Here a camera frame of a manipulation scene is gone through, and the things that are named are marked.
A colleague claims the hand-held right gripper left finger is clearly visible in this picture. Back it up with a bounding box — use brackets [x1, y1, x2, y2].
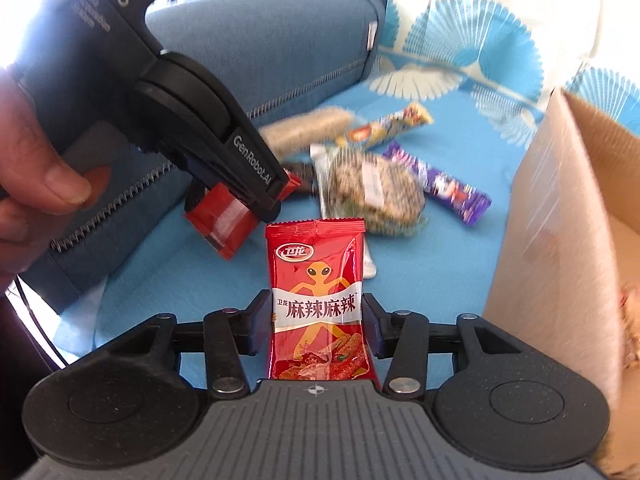
[106, 290, 273, 399]

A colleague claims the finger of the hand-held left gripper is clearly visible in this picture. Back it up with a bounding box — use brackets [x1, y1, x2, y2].
[175, 155, 241, 201]
[220, 127, 302, 223]

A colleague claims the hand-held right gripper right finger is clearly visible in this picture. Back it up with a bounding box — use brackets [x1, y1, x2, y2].
[362, 292, 532, 394]

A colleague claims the small red snack packet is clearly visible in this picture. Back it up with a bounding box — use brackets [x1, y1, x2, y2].
[183, 174, 304, 261]

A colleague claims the large red snack packet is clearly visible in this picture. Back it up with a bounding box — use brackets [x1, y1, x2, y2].
[265, 217, 377, 382]

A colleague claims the beige rice cracker bar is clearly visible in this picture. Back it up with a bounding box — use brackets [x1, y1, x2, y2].
[259, 107, 357, 157]

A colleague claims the cardboard box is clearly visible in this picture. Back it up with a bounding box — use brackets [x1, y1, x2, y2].
[481, 87, 640, 413]

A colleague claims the person's left hand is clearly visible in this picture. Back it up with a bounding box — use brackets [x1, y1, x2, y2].
[0, 67, 112, 277]

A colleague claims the dark brown snack packet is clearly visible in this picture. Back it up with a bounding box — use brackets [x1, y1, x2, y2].
[281, 162, 321, 197]

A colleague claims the small white packet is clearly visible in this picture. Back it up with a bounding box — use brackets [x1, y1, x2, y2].
[362, 234, 377, 281]

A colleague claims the blue fan print sheet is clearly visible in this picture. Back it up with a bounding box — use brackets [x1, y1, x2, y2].
[50, 0, 640, 391]

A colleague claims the clear sesame cake packet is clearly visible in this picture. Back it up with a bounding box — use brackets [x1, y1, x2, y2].
[309, 142, 432, 237]

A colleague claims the blue sofa cushion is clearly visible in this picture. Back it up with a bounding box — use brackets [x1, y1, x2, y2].
[19, 0, 387, 317]

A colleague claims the yellow candy wrapper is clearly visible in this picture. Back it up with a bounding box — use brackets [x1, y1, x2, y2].
[334, 102, 435, 152]

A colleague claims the purple candy wrapper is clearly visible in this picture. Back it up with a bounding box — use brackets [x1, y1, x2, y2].
[382, 142, 492, 227]

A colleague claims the black cable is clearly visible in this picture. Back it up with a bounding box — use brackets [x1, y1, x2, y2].
[4, 275, 67, 370]

